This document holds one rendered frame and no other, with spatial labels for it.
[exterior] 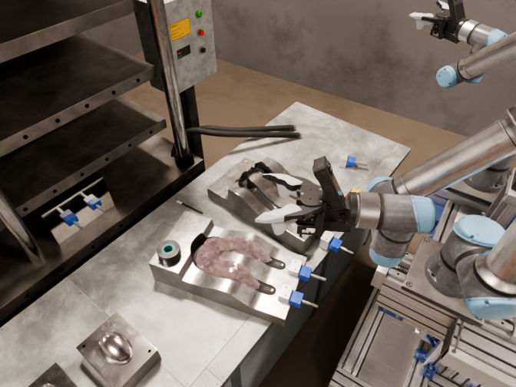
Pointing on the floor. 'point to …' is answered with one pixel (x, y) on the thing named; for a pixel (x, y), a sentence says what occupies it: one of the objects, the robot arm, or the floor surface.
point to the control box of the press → (183, 53)
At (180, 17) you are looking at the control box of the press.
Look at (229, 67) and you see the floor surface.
